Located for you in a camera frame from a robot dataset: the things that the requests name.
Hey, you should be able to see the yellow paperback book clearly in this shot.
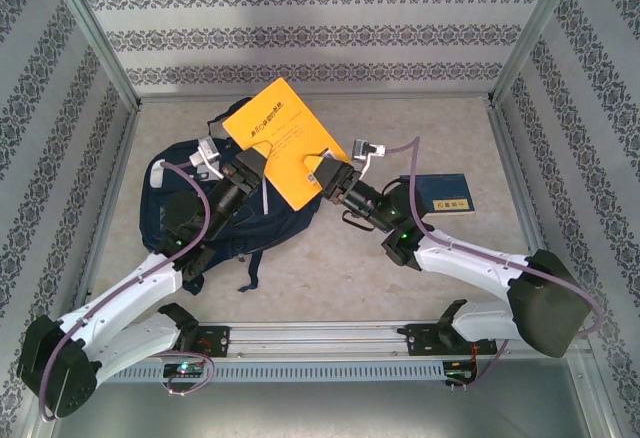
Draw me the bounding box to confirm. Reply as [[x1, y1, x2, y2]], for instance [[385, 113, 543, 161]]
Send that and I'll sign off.
[[221, 77, 353, 213]]

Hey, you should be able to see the navy book with yellow label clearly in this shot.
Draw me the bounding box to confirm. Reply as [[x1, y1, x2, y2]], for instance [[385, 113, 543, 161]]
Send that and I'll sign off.
[[399, 172, 476, 217]]

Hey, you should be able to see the navy blue backpack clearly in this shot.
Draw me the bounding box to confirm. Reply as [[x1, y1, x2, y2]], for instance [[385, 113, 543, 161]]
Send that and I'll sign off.
[[141, 100, 321, 295]]

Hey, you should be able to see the sheet metal shelf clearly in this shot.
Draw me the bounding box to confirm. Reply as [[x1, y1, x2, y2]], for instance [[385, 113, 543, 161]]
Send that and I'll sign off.
[[49, 382, 609, 438]]

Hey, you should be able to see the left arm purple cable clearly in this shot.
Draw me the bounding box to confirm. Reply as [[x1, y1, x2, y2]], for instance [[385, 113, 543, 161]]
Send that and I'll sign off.
[[38, 160, 216, 422]]

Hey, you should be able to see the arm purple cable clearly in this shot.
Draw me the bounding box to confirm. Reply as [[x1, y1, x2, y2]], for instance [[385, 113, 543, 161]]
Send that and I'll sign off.
[[38, 160, 216, 422], [383, 137, 604, 389]]

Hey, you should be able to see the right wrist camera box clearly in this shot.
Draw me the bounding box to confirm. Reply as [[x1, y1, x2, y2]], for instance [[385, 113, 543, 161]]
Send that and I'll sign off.
[[351, 138, 389, 177]]

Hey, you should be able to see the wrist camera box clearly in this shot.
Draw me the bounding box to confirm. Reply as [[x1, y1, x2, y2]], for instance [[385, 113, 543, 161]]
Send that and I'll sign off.
[[189, 136, 224, 179], [351, 138, 389, 177]]

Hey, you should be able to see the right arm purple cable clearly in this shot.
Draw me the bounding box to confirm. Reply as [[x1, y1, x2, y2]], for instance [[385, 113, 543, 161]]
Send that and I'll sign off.
[[383, 137, 604, 389]]

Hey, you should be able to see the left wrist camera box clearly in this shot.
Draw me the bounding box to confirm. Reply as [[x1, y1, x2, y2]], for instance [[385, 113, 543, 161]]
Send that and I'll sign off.
[[189, 136, 224, 179]]

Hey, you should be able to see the aluminium frame rail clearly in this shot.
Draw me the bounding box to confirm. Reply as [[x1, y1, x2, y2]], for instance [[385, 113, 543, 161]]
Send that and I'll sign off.
[[74, 105, 144, 309], [487, 102, 561, 269]]

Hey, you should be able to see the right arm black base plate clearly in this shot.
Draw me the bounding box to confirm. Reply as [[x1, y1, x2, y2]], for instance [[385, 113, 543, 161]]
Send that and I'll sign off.
[[404, 322, 499, 358]]

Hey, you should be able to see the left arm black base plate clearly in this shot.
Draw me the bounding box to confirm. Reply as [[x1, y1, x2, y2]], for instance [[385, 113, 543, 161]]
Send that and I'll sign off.
[[172, 325, 231, 358]]

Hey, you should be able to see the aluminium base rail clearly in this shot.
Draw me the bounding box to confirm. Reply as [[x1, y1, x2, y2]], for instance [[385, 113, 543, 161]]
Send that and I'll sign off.
[[84, 321, 589, 359]]

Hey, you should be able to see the grey slotted cable duct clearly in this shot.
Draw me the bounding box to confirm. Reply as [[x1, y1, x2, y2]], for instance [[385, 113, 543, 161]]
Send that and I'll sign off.
[[99, 360, 446, 383]]

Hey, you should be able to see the aluminium frame post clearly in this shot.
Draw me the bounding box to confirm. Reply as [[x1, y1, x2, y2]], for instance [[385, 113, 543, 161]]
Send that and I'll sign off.
[[488, 0, 587, 107], [42, 0, 144, 109]]

